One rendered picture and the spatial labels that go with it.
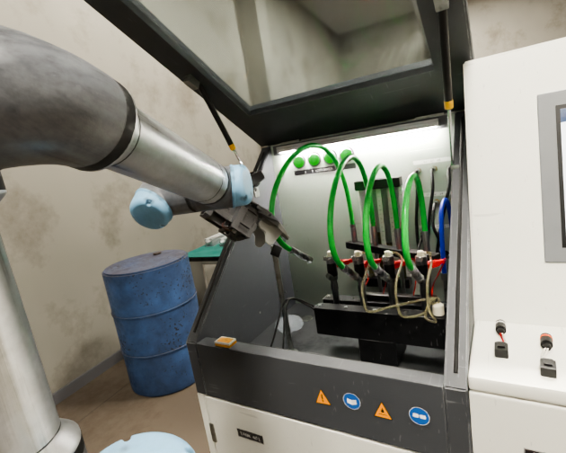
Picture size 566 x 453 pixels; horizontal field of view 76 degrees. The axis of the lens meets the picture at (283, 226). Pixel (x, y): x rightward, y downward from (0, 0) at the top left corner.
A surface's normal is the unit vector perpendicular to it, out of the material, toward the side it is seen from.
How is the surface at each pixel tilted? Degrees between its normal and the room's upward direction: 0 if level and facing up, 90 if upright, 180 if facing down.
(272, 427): 90
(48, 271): 90
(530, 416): 90
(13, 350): 90
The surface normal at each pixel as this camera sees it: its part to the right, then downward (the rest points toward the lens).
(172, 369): 0.40, 0.11
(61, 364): 0.90, -0.06
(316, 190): -0.50, 0.24
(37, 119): 0.63, 0.45
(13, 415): 0.79, 0.00
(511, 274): -0.52, 0.00
